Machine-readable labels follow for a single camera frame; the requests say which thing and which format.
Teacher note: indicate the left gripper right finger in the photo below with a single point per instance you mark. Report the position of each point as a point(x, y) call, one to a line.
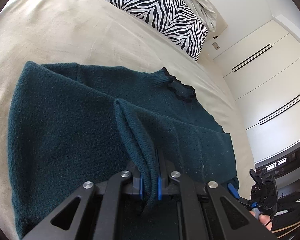
point(206, 211)

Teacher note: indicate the right hand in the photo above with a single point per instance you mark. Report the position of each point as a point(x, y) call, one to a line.
point(264, 219)

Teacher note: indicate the white wardrobe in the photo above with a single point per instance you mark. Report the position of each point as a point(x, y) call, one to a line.
point(262, 71)

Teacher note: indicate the beige bed sheet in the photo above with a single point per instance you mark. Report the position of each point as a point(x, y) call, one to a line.
point(94, 32)

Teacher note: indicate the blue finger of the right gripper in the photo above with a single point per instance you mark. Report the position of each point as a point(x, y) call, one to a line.
point(233, 191)

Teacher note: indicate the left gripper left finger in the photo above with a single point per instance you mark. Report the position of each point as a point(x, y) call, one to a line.
point(92, 211)

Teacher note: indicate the zebra print pillow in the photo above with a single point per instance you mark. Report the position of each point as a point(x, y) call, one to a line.
point(172, 18)

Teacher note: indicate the wall power socket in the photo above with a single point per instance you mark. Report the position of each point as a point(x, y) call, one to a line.
point(215, 45)

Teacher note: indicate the dark teal knit sweater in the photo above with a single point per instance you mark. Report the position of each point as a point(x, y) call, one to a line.
point(70, 123)

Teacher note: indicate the black bag on floor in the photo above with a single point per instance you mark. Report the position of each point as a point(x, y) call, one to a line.
point(286, 222)

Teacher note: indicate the folded white duvet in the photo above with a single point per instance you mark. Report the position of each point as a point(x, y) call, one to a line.
point(206, 12)

